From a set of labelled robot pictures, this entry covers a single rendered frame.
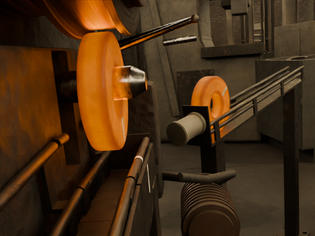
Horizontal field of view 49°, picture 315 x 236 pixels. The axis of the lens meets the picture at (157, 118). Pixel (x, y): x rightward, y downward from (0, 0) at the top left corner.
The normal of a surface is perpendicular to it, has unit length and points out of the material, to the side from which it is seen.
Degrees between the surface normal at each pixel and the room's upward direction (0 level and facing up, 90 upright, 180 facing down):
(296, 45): 90
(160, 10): 90
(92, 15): 162
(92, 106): 96
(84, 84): 79
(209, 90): 90
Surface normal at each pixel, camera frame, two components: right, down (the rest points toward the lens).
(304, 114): 0.20, 0.16
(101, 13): 0.06, 0.99
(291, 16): -0.06, 0.18
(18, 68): 0.99, -0.07
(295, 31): -0.96, 0.13
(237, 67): -0.30, 0.20
